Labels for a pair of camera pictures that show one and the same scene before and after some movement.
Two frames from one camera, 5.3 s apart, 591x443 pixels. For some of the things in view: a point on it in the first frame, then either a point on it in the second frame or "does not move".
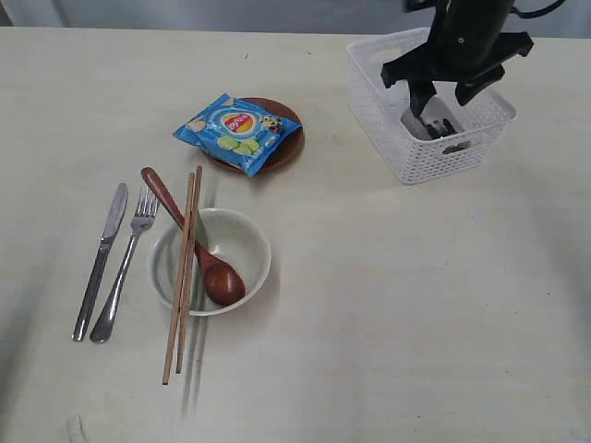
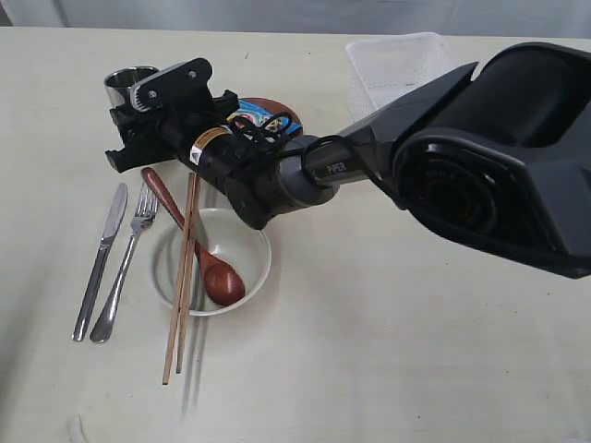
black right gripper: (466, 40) to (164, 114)
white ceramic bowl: (231, 235) does not move
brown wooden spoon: (223, 283) does not move
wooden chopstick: (187, 283) does not move
